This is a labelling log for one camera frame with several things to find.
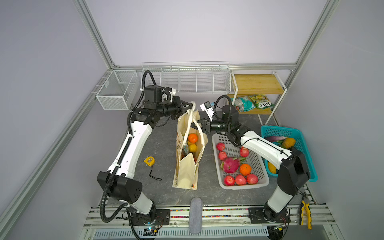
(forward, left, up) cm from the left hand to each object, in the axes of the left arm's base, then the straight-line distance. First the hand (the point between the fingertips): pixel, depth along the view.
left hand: (194, 107), depth 67 cm
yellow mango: (-2, -59, -33) cm, 68 cm away
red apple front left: (-23, -17, -35) cm, 45 cm away
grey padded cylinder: (-37, +2, -37) cm, 53 cm away
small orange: (+2, +2, -28) cm, 28 cm away
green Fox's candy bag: (+25, -47, -22) cm, 57 cm away
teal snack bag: (-7, +6, -26) cm, 28 cm away
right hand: (-4, +2, -9) cm, 10 cm away
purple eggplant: (+3, -55, -36) cm, 66 cm away
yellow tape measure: (-7, +28, -38) cm, 48 cm away
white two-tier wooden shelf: (+32, -47, -22) cm, 61 cm away
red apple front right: (-23, -30, -34) cm, 51 cm away
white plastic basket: (-15, -24, -36) cm, 46 cm away
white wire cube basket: (+36, +49, -16) cm, 62 cm away
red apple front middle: (-23, -23, -34) cm, 47 cm away
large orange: (-17, -27, -34) cm, 47 cm away
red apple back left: (-1, -16, -35) cm, 38 cm away
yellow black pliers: (-37, -55, -39) cm, 77 cm away
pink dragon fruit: (-15, -19, -31) cm, 40 cm away
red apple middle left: (-8, -16, -34) cm, 38 cm away
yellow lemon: (-3, +2, -32) cm, 32 cm away
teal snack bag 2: (+23, -35, -21) cm, 47 cm away
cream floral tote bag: (-19, +6, -32) cm, 38 cm away
